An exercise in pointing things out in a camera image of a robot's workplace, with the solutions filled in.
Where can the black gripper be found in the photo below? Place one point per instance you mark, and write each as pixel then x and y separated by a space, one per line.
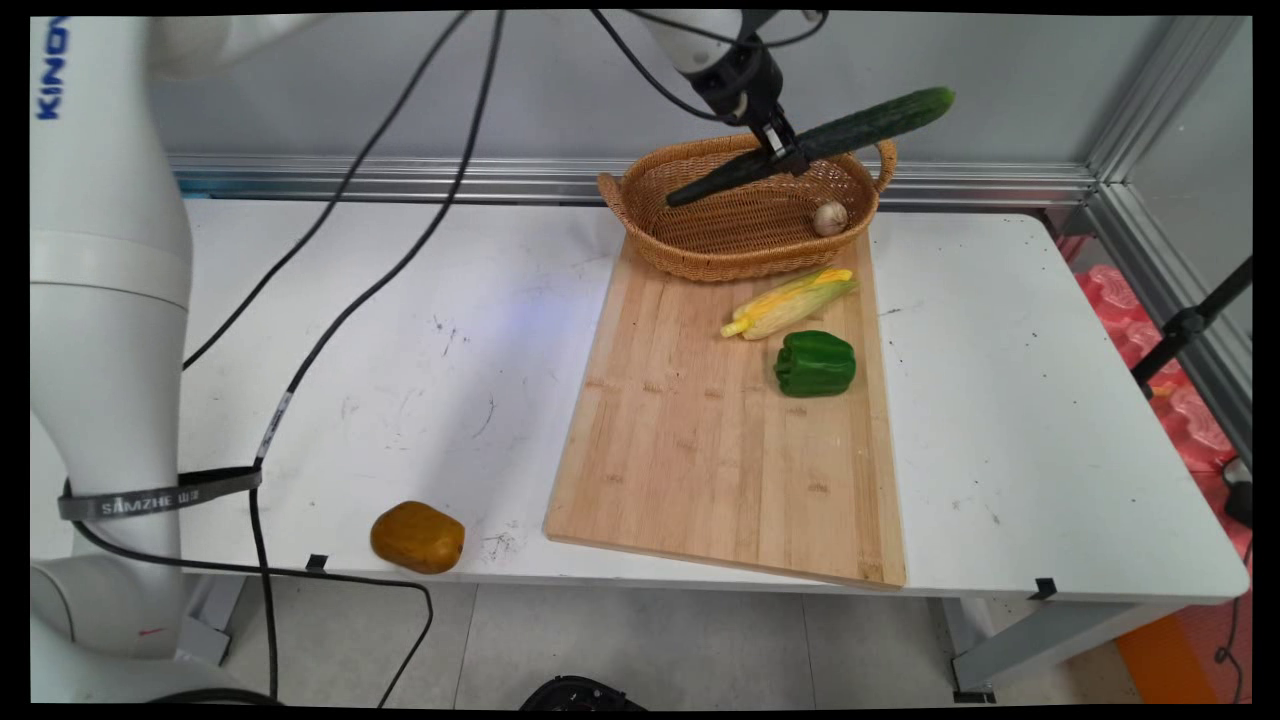
pixel 745 85

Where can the dark green cucumber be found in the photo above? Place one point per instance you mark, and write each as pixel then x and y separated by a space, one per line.
pixel 870 122

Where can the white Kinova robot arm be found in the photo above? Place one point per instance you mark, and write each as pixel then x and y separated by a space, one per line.
pixel 110 350

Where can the white garlic bulb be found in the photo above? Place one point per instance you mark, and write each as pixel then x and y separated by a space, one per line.
pixel 830 217

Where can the woven wicker basket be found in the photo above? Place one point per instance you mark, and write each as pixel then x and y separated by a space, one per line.
pixel 730 225

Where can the yellow corn cob with husk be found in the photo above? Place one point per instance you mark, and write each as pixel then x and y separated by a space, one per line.
pixel 790 305

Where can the green bell pepper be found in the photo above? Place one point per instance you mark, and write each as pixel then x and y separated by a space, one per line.
pixel 815 365

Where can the bamboo cutting board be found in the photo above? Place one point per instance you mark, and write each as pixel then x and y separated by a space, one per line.
pixel 700 450

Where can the black tripod stand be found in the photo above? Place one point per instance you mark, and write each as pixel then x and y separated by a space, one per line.
pixel 1185 325

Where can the red bubble foam sheet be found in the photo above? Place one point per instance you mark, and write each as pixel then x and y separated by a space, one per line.
pixel 1195 420

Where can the black table edge clip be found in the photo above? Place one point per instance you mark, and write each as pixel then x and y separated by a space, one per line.
pixel 317 563
pixel 1043 589

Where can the brown potato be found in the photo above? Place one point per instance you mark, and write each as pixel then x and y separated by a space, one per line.
pixel 418 538

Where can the grey table leg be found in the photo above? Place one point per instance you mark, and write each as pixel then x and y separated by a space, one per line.
pixel 212 620
pixel 1050 645

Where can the black device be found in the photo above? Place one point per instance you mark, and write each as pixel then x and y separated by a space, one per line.
pixel 1240 500

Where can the black round object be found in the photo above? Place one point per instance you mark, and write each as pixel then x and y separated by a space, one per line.
pixel 580 695

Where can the aluminium frame post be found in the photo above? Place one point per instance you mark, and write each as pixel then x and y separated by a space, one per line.
pixel 1160 100

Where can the long aluminium frame rail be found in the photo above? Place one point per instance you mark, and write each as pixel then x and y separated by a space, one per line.
pixel 400 180

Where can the short aluminium frame rail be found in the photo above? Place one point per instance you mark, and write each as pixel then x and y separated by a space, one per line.
pixel 1170 290

